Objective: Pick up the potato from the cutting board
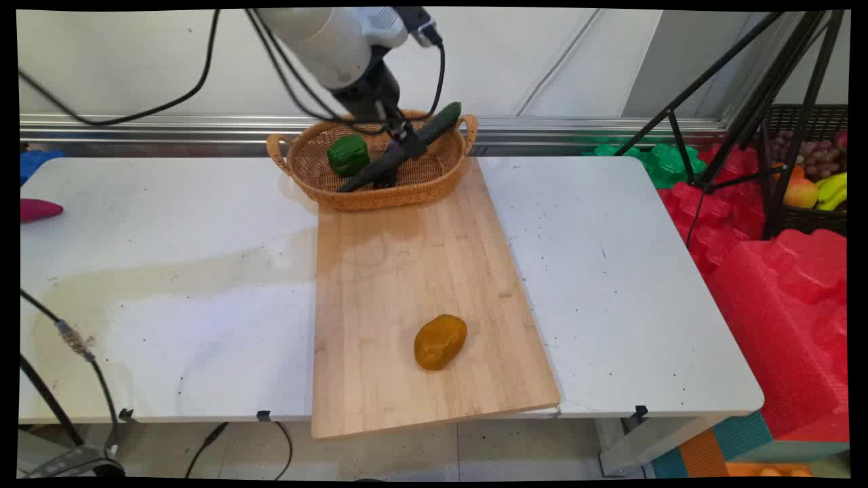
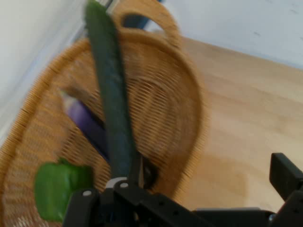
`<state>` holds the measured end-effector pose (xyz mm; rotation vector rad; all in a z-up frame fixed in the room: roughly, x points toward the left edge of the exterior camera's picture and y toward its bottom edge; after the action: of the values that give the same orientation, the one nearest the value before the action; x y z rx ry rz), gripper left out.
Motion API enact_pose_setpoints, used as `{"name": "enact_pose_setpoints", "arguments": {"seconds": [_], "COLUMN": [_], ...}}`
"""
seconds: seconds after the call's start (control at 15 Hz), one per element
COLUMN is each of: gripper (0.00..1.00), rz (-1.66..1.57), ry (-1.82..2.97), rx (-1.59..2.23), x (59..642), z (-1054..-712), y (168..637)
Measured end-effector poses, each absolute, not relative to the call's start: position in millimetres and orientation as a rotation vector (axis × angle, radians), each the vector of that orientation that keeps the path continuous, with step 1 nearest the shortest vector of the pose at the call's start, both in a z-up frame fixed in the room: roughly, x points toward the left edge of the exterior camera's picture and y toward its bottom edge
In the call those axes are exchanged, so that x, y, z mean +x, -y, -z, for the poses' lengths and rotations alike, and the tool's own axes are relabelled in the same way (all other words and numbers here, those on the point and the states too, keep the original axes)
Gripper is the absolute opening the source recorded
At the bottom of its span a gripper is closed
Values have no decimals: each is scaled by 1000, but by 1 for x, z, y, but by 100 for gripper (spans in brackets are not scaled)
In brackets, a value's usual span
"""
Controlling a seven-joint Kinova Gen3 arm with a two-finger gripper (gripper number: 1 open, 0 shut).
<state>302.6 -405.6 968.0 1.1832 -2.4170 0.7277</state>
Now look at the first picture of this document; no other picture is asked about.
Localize grey black controller device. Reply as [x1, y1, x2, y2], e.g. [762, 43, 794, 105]
[24, 444, 126, 479]

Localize orange red toy peach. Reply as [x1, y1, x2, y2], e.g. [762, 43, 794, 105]
[783, 178, 819, 209]

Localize wooden cutting board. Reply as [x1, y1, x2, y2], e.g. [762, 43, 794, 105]
[311, 157, 562, 442]

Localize brown toy potato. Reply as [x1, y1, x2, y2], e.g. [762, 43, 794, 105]
[414, 314, 469, 371]

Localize black camera USB cable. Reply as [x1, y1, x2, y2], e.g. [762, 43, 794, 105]
[404, 26, 447, 124]

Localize purple toy grapes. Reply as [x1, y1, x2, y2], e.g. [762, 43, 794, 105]
[770, 131, 843, 181]

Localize white table leg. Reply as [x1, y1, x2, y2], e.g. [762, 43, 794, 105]
[595, 413, 721, 476]

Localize black cable with metal connector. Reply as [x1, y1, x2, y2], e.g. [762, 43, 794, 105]
[20, 290, 121, 453]

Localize black cable under table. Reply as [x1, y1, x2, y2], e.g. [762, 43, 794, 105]
[184, 420, 294, 481]

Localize green foam mat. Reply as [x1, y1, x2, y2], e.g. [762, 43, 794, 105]
[582, 139, 708, 190]

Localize large red foam mat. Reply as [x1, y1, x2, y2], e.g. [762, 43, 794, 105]
[705, 228, 850, 443]

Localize black plastic fruit basket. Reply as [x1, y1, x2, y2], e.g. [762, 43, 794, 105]
[758, 104, 848, 238]

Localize black thick cable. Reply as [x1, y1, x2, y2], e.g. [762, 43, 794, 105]
[19, 352, 85, 448]

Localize long black hanging cable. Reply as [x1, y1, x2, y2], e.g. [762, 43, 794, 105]
[19, 8, 222, 127]

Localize pink toy vegetable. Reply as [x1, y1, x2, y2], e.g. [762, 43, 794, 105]
[20, 198, 64, 224]

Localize green toy bell pepper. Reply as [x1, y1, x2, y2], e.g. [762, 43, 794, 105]
[327, 134, 371, 178]

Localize small red foam mat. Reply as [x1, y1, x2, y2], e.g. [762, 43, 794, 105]
[656, 144, 768, 275]

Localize dark green toy cucumber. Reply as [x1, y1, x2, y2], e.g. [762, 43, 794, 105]
[336, 102, 462, 193]

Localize yellow toy bananas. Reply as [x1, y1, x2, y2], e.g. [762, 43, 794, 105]
[815, 171, 848, 211]

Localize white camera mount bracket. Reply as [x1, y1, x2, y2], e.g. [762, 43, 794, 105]
[358, 7, 412, 49]

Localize metal wall rail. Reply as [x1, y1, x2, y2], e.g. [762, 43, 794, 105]
[19, 113, 732, 158]

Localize black camera tripod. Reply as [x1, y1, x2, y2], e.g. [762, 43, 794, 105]
[614, 9, 848, 242]

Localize teal orange foam mat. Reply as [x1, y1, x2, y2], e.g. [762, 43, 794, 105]
[651, 410, 850, 479]

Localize blue foam piece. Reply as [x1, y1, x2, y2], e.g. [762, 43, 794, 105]
[20, 149, 66, 185]

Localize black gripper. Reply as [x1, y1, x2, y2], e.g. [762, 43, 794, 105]
[332, 60, 429, 190]

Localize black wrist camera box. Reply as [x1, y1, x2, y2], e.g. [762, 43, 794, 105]
[395, 7, 444, 48]

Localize woven wicker basket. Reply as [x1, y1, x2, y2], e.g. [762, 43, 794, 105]
[266, 108, 479, 211]

